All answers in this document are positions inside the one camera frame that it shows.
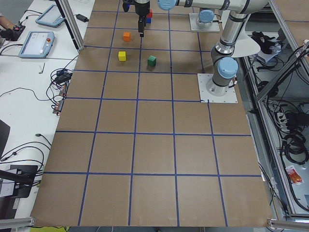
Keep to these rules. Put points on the aluminium frame post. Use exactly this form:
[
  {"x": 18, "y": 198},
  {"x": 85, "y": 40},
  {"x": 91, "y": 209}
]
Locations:
[{"x": 67, "y": 15}]

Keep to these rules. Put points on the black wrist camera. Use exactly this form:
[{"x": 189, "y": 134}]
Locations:
[{"x": 126, "y": 5}]

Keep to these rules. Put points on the orange wooden block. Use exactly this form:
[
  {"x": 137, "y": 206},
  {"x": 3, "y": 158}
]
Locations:
[{"x": 126, "y": 36}]

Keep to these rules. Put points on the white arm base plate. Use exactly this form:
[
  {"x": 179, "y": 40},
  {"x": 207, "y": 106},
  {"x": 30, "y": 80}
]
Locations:
[
  {"x": 199, "y": 26},
  {"x": 209, "y": 92}
]

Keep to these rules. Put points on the lower teach pendant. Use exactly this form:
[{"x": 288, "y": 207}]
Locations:
[{"x": 37, "y": 44}]

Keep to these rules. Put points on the upper teach pendant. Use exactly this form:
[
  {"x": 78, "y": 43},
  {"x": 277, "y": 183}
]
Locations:
[{"x": 51, "y": 17}]

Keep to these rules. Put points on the teach pendant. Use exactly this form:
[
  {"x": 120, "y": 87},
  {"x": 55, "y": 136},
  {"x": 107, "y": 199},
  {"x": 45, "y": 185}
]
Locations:
[
  {"x": 37, "y": 44},
  {"x": 51, "y": 17}
]

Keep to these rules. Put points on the black power adapter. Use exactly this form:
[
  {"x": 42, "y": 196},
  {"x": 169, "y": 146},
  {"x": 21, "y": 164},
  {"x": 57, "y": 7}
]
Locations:
[{"x": 82, "y": 18}]

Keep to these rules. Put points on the yellow wooden block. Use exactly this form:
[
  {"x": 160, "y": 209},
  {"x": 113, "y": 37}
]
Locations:
[{"x": 122, "y": 55}]

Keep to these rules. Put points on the green wooden block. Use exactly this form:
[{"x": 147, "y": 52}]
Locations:
[{"x": 151, "y": 61}]

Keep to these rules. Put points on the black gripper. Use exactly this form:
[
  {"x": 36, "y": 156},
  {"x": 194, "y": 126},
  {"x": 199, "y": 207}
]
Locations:
[{"x": 140, "y": 8}]

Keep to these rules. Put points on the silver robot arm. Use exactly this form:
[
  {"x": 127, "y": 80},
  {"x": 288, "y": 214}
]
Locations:
[{"x": 232, "y": 43}]

